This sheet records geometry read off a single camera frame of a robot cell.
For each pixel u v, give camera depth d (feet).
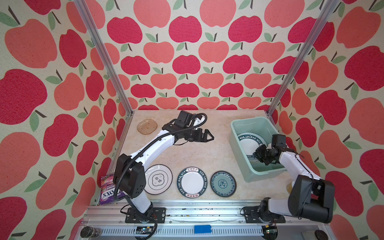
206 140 2.31
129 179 1.46
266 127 3.00
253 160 2.89
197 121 2.46
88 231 2.02
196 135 2.33
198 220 2.41
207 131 2.35
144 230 2.35
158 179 2.83
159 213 2.44
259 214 2.40
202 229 2.26
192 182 2.78
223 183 2.77
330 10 2.30
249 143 3.14
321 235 2.02
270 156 2.17
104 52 2.83
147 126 3.64
